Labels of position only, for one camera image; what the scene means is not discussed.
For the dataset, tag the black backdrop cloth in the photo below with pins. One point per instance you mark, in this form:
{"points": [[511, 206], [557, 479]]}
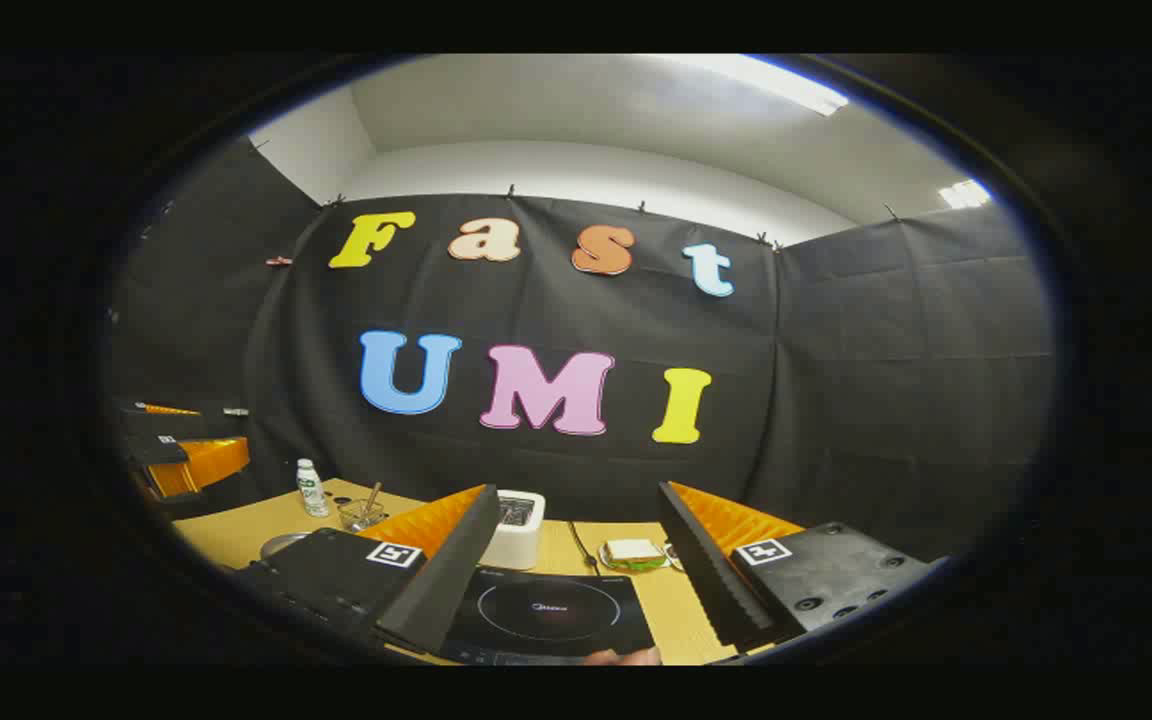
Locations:
{"points": [[836, 400]]}

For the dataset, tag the small white plate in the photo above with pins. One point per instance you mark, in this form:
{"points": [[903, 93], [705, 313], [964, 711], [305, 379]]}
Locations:
{"points": [[636, 568]]}

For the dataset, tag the stainless steel pot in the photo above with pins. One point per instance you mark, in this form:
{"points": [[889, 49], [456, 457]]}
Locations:
{"points": [[282, 544]]}

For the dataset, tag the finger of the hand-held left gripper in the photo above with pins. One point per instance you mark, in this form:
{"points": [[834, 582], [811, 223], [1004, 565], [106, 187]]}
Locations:
{"points": [[201, 462], [171, 422]]}

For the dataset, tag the white drink bottle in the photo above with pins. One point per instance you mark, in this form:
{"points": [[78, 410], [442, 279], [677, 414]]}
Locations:
{"points": [[313, 495]]}

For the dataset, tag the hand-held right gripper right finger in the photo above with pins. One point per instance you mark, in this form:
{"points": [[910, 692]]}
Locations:
{"points": [[706, 575]]}

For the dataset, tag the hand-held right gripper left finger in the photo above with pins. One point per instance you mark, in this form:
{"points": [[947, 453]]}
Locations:
{"points": [[446, 580]]}

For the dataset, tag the black induction cooktop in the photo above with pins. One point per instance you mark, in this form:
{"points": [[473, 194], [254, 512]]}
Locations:
{"points": [[546, 610]]}

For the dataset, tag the square ceiling light panel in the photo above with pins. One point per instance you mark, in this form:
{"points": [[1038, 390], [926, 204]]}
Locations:
{"points": [[966, 194]]}

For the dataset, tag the white toaster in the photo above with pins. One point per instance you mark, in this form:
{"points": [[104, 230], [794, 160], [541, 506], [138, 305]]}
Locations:
{"points": [[514, 535]]}

